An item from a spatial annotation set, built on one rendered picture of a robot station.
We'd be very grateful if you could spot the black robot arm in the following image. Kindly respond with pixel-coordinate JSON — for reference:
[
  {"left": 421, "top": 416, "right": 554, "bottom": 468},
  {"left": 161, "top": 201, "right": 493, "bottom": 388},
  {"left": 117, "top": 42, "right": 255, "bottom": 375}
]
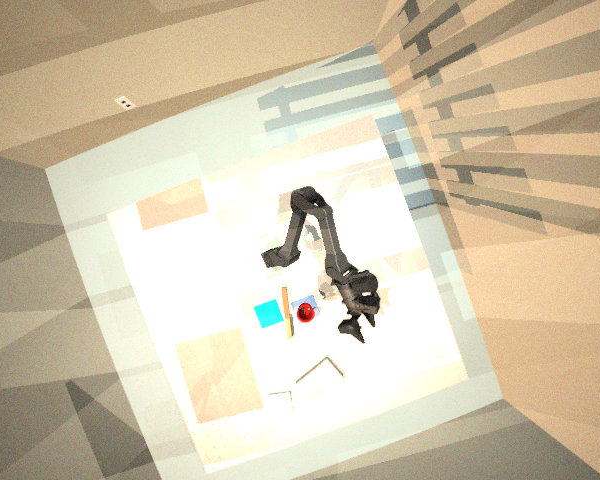
[{"left": 261, "top": 186, "right": 381, "bottom": 315}]

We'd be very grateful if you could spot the brown wooden bar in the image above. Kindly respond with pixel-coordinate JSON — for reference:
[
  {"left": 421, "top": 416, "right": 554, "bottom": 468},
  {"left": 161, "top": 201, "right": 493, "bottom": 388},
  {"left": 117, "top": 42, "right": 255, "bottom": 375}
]
[{"left": 282, "top": 287, "right": 293, "bottom": 339}]

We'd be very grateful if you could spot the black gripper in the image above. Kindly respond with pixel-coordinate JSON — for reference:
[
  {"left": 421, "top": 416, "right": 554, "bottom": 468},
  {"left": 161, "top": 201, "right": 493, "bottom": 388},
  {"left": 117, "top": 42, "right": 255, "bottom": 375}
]
[{"left": 338, "top": 294, "right": 376, "bottom": 344}]

